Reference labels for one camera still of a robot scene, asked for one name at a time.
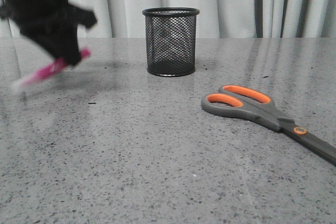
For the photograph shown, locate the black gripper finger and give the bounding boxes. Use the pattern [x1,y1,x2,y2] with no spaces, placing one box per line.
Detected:
[51,44,81,66]

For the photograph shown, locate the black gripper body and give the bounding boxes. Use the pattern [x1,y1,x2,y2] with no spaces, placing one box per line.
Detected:
[1,0,97,51]

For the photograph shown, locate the pink marker pen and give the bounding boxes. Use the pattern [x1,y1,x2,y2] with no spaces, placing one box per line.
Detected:
[10,48,92,94]

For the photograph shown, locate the grey orange scissors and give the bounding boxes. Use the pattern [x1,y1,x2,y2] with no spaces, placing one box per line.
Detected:
[201,84,335,165]

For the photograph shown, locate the black mesh pen cup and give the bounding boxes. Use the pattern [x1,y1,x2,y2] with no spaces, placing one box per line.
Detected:
[142,7,199,77]

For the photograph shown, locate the grey curtain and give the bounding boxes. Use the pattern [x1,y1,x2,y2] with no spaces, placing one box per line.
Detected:
[0,0,336,39]

